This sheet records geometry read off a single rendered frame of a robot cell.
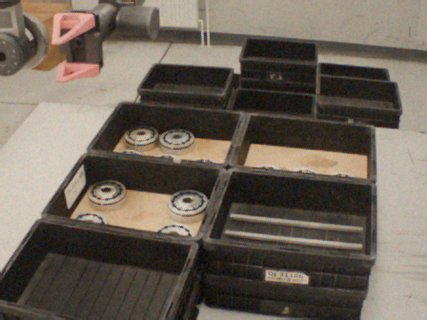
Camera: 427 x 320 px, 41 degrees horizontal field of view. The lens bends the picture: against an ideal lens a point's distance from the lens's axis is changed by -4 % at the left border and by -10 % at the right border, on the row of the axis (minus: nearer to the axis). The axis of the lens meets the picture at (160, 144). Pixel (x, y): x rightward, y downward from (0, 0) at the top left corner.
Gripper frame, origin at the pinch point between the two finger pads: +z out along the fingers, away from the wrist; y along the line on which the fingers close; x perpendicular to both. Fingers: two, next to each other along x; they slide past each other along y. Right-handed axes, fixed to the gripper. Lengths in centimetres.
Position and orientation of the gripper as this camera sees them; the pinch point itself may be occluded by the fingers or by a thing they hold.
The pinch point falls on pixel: (60, 60)
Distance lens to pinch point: 92.6
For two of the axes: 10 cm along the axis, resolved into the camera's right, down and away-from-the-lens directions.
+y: 0.5, 8.6, 5.1
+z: -2.7, 5.1, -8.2
